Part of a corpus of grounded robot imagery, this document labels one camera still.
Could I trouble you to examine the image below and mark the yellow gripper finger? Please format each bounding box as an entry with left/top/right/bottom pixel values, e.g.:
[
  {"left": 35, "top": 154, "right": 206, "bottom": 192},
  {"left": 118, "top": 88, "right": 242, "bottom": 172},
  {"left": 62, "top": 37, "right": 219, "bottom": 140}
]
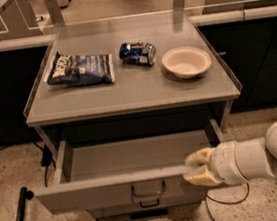
[
  {"left": 185, "top": 147, "right": 214, "bottom": 166},
  {"left": 183, "top": 165, "right": 222, "bottom": 187}
]

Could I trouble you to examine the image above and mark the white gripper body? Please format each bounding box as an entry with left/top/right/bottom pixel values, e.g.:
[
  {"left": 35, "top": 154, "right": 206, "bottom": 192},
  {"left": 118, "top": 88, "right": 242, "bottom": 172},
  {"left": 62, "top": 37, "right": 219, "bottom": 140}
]
[{"left": 209, "top": 141, "right": 247, "bottom": 186}]

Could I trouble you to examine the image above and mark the grey top drawer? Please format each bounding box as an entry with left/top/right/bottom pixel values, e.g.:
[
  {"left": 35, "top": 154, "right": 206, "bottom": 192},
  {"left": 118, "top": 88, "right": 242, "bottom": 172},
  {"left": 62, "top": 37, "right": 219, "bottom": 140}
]
[{"left": 35, "top": 126, "right": 222, "bottom": 214}]

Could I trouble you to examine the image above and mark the grey drawer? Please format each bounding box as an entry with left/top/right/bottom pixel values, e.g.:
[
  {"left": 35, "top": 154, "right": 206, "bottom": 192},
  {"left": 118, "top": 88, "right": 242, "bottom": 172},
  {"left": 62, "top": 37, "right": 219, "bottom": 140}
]
[
  {"left": 89, "top": 190, "right": 206, "bottom": 219},
  {"left": 35, "top": 126, "right": 222, "bottom": 214}
]

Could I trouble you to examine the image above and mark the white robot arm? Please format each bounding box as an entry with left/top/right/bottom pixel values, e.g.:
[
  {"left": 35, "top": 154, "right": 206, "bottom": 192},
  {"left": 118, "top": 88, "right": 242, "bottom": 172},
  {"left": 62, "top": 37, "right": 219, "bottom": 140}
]
[{"left": 183, "top": 122, "right": 277, "bottom": 187}]

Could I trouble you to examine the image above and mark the grey drawer cabinet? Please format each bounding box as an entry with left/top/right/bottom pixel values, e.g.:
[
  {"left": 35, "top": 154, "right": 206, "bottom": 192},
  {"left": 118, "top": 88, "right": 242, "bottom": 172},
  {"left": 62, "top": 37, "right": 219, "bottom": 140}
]
[{"left": 13, "top": 2, "right": 258, "bottom": 221}]

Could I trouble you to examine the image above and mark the grey bottom drawer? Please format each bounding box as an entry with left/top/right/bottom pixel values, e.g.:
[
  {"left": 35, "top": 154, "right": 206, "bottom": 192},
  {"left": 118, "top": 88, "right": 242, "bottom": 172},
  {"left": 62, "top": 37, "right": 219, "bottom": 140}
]
[{"left": 89, "top": 190, "right": 206, "bottom": 219}]

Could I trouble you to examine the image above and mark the white bowl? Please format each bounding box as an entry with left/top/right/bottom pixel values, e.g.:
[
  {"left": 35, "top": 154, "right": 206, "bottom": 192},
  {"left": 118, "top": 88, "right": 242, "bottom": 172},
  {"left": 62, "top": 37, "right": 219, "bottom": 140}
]
[{"left": 161, "top": 46, "right": 212, "bottom": 79}]

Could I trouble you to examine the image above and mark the blue soda can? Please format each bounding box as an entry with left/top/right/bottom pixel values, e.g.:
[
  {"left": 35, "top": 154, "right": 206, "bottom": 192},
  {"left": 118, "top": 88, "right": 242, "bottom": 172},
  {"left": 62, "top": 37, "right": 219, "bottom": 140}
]
[{"left": 119, "top": 42, "right": 156, "bottom": 66}]

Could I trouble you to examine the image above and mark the blue chip bag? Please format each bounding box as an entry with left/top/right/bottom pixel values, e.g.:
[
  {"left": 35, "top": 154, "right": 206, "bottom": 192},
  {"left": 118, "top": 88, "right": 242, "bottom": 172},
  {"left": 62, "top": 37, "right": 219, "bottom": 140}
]
[{"left": 46, "top": 53, "right": 115, "bottom": 87}]

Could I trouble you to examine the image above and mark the black pole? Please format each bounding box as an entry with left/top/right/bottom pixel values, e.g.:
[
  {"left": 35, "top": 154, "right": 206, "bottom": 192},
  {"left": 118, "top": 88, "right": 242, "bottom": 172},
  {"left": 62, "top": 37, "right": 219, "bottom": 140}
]
[{"left": 15, "top": 187, "right": 34, "bottom": 221}]

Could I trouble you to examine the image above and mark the black floor cable right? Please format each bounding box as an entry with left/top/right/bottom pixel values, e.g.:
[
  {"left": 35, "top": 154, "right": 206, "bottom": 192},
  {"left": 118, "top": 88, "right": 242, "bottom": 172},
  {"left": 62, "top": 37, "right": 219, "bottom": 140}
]
[{"left": 203, "top": 182, "right": 255, "bottom": 221}]

